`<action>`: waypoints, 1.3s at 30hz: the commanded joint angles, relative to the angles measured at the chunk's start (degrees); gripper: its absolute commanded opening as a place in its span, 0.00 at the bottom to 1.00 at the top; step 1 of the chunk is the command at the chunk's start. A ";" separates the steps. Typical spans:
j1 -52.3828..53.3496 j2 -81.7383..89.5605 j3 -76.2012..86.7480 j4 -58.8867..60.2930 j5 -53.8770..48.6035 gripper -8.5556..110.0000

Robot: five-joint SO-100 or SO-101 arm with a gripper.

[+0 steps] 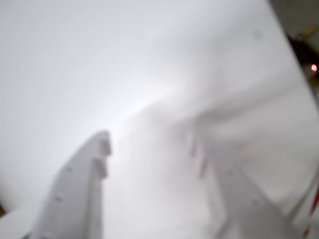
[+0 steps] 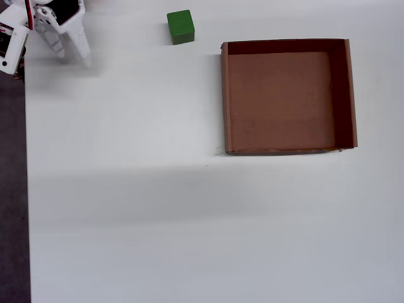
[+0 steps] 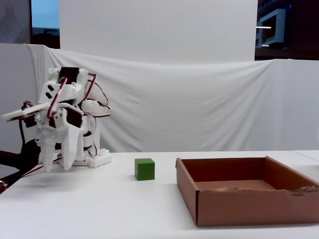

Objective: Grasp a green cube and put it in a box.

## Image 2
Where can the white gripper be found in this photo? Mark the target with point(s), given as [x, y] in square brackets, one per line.
[73, 29]

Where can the green cube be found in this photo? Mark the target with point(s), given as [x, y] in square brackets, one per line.
[180, 25]

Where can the brown cardboard box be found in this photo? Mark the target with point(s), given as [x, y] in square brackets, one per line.
[281, 101]

